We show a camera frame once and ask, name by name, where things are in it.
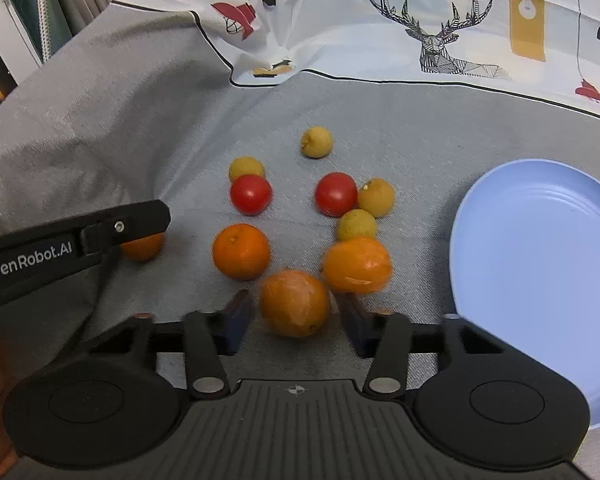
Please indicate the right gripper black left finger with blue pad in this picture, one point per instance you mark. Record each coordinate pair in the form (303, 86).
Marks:
(208, 336)

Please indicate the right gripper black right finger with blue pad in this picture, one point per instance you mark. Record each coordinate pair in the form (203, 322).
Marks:
(385, 338)

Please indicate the orange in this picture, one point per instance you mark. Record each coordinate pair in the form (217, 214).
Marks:
(360, 266)
(294, 304)

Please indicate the red tomato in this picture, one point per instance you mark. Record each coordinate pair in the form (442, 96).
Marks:
(251, 194)
(335, 194)

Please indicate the orange mandarin middle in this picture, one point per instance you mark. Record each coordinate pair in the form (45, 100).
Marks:
(241, 252)

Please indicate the orange mandarin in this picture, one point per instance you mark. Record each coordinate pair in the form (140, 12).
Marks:
(241, 252)
(144, 249)

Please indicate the orange mandarin left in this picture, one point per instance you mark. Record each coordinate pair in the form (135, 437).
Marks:
(144, 249)

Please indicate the yellow-green longan lower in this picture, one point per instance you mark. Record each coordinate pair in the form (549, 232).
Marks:
(356, 223)

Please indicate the brown-yellow longan right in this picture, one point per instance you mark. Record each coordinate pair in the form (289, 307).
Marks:
(377, 197)

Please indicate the light blue plate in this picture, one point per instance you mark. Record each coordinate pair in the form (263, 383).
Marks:
(525, 266)

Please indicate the yellow longan left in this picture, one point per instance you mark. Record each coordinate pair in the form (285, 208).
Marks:
(242, 166)

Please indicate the yellow longan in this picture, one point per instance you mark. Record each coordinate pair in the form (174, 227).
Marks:
(242, 166)
(316, 142)

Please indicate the yellow longan far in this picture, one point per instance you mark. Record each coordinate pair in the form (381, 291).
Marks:
(316, 142)

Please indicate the white deer print cloth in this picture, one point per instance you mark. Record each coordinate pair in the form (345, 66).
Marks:
(547, 50)

